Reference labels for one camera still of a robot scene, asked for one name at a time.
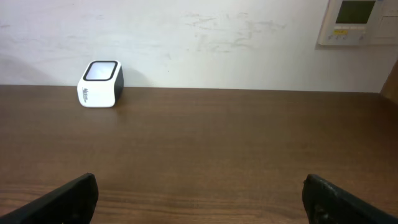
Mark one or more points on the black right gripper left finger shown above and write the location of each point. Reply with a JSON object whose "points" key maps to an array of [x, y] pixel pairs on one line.
{"points": [[74, 202]]}

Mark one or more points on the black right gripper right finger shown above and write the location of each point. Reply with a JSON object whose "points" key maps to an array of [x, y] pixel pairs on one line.
{"points": [[324, 202]]}

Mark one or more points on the white barcode scanner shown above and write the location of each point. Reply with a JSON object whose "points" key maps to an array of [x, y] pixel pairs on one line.
{"points": [[101, 85]]}

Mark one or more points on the white wall control panel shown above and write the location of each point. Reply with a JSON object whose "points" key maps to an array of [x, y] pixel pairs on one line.
{"points": [[359, 22]]}

